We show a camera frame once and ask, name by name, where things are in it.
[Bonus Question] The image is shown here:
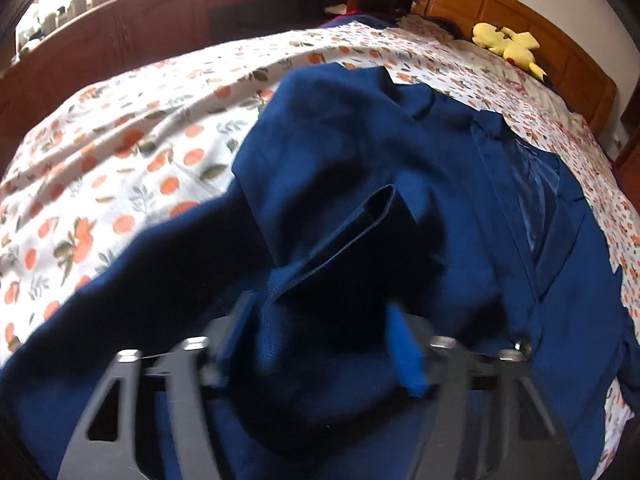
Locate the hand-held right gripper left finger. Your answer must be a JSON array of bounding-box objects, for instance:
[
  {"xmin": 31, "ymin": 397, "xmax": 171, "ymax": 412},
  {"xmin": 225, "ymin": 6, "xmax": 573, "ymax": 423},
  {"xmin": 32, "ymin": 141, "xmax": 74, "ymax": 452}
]
[{"xmin": 57, "ymin": 291, "xmax": 256, "ymax": 480}]

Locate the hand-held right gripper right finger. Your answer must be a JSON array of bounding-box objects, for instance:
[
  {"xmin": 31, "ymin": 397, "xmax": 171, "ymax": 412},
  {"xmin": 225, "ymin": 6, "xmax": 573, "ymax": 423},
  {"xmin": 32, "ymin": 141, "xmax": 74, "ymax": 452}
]
[{"xmin": 386, "ymin": 302, "xmax": 583, "ymax": 480}]

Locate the navy blue jacket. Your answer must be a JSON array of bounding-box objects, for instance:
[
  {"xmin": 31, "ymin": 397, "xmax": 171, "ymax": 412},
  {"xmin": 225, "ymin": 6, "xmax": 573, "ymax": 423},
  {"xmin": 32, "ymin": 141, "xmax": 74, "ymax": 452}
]
[{"xmin": 0, "ymin": 63, "xmax": 640, "ymax": 480}]

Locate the orange fruit print bed sheet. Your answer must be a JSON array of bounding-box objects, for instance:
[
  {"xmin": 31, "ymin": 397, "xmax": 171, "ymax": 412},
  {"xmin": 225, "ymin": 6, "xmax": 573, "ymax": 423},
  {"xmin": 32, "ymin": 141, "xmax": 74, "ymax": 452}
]
[{"xmin": 0, "ymin": 25, "xmax": 640, "ymax": 471}]

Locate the beige floral quilt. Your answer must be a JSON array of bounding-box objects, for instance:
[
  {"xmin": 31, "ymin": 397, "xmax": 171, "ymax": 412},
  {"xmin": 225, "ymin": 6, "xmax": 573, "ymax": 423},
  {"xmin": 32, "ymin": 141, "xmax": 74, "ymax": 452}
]
[{"xmin": 397, "ymin": 14, "xmax": 588, "ymax": 126}]

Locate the yellow plush toy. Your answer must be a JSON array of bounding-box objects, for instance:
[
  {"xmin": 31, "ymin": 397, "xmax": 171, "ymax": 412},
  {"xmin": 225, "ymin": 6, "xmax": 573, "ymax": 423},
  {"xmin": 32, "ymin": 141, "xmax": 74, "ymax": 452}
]
[{"xmin": 472, "ymin": 22, "xmax": 547, "ymax": 81}]

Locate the long wooden desk cabinet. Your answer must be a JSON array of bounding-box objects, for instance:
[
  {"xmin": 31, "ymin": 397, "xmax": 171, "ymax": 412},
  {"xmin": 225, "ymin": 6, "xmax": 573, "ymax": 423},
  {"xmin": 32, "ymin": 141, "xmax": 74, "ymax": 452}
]
[{"xmin": 0, "ymin": 0, "xmax": 353, "ymax": 121}]

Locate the blue red-edged blanket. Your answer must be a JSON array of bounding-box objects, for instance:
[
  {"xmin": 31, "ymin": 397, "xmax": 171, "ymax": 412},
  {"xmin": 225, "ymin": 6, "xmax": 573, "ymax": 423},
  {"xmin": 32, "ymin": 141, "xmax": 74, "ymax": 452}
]
[{"xmin": 320, "ymin": 10, "xmax": 401, "ymax": 31}]

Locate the wooden bed headboard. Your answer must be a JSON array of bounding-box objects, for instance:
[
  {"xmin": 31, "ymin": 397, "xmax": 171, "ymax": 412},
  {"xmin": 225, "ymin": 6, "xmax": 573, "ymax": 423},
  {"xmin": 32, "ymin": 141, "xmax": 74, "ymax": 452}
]
[{"xmin": 412, "ymin": 0, "xmax": 618, "ymax": 133}]

